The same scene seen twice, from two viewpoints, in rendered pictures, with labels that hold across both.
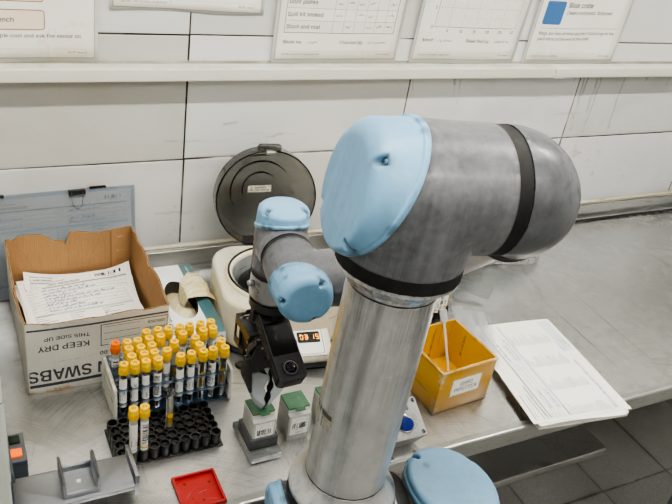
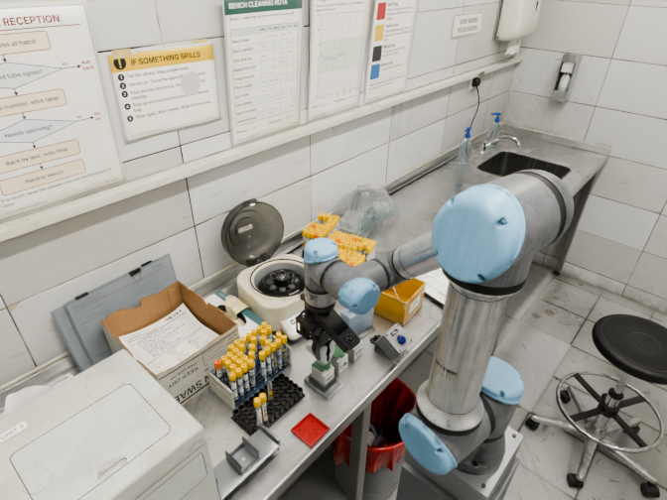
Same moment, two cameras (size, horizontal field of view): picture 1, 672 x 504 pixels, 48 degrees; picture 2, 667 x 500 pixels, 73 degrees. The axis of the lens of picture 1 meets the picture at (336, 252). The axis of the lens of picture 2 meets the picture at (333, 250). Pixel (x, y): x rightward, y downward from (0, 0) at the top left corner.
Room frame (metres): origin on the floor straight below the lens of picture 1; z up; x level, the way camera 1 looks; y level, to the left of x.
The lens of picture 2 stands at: (0.16, 0.31, 1.85)
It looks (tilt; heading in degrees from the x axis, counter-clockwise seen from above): 33 degrees down; 342
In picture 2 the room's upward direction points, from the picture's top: 1 degrees clockwise
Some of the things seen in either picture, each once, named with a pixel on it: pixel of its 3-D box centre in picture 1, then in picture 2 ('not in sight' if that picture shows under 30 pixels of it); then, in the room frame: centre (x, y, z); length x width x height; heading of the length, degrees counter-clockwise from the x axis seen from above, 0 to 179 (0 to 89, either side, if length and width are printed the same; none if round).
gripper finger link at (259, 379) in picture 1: (252, 381); (315, 352); (0.93, 0.10, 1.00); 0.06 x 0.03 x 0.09; 31
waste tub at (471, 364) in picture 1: (444, 365); (396, 297); (1.16, -0.24, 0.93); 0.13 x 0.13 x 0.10; 36
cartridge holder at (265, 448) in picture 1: (257, 434); (323, 380); (0.93, 0.08, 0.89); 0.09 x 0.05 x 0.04; 31
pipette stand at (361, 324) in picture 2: not in sight; (356, 319); (1.10, -0.08, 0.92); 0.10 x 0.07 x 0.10; 113
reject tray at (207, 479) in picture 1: (198, 490); (310, 430); (0.81, 0.15, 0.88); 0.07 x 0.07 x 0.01; 31
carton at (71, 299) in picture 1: (84, 303); (174, 342); (1.13, 0.44, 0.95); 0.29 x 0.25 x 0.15; 31
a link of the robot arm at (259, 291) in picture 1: (272, 284); (320, 293); (0.94, 0.08, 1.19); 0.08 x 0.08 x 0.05
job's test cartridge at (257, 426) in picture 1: (258, 422); (323, 373); (0.93, 0.08, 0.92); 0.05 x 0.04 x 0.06; 31
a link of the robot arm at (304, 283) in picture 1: (308, 279); (356, 285); (0.85, 0.03, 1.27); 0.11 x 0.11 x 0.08; 21
